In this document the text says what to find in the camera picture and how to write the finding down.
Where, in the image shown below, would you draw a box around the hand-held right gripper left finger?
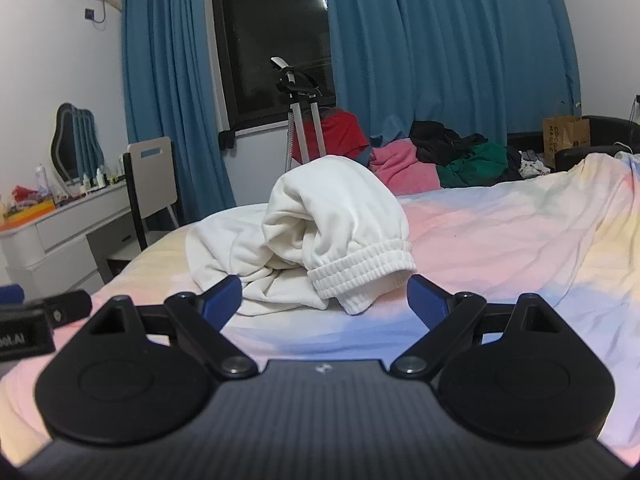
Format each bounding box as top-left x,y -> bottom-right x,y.
89,275 -> 260,380

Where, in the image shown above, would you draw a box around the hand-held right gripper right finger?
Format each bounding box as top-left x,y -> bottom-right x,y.
390,275 -> 563,381

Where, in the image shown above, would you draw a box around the white sweatpants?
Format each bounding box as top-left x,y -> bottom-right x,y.
185,155 -> 417,317

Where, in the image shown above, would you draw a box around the orange box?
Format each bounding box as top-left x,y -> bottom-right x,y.
0,199 -> 56,227

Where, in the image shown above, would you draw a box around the white vanity desk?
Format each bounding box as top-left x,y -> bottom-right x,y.
0,179 -> 146,297

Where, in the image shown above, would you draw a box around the pastel rainbow bed sheet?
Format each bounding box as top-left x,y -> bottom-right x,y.
0,152 -> 640,466

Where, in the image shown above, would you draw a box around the row of cosmetic bottles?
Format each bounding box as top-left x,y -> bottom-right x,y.
79,157 -> 127,194

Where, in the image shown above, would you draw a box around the pink cloth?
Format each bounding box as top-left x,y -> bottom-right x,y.
369,138 -> 444,196

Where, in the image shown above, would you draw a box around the beige and black chair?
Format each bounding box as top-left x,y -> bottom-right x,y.
105,136 -> 181,281

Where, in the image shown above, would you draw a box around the green cloth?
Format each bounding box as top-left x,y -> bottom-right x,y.
437,142 -> 509,189

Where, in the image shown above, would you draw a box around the wavy black-framed mirror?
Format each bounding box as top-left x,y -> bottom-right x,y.
48,102 -> 106,184

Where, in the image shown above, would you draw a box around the black and white patterned cloth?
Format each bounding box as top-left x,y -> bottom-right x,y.
519,152 -> 552,179

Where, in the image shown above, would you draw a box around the red cloth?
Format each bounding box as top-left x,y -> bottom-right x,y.
292,109 -> 372,164

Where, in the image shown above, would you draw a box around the black padded headboard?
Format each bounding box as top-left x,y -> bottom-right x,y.
507,114 -> 640,174

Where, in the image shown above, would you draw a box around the brown paper bag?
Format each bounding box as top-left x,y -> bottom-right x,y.
542,114 -> 591,169

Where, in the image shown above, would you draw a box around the blue curtain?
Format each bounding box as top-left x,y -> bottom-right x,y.
320,0 -> 583,145
121,0 -> 239,211

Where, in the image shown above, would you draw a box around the garment steamer stand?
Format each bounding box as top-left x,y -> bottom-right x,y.
270,56 -> 327,166

